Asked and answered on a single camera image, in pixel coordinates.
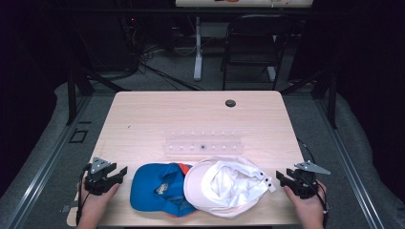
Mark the grey tape strip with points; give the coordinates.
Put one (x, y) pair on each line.
(69, 208)

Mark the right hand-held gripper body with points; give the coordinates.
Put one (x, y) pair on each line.
(307, 181)

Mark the black metal stand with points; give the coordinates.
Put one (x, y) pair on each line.
(74, 92)
(328, 95)

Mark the clear acrylic rack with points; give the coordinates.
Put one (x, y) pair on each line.
(203, 144)

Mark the white baseball cap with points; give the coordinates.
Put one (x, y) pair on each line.
(232, 187)

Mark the black folding chair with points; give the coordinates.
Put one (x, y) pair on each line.
(254, 47)

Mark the aluminium floor rail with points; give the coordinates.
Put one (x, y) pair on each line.
(41, 168)
(350, 168)

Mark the blue baseball cap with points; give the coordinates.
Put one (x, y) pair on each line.
(149, 191)

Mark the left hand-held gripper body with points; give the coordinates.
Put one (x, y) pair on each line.
(97, 181)

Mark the person's right hand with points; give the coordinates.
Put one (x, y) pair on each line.
(307, 211)

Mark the white desk leg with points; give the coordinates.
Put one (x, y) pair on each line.
(198, 54)

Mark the person's left hand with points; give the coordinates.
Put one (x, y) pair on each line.
(95, 203)

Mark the black table grommet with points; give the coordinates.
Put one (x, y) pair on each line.
(230, 103)

